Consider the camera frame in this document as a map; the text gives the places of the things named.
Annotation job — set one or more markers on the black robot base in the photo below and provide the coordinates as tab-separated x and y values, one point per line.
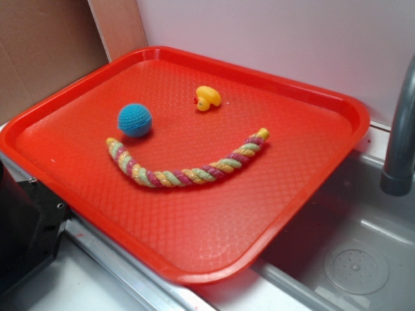
32	221

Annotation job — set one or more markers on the blue crocheted ball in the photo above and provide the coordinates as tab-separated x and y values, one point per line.
134	120

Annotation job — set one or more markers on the red plastic tray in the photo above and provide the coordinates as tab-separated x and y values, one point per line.
203	233

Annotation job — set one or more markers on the yellow rubber duck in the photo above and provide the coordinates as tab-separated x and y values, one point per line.
206	97

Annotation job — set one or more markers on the grey toy sink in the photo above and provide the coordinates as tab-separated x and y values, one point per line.
351	247

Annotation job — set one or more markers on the grey toy faucet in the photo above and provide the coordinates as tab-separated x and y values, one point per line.
398	169

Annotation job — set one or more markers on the brown cardboard panel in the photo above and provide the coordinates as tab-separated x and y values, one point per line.
45	46

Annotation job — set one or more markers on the multicolour twisted rope toy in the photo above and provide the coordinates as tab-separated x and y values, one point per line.
188	176

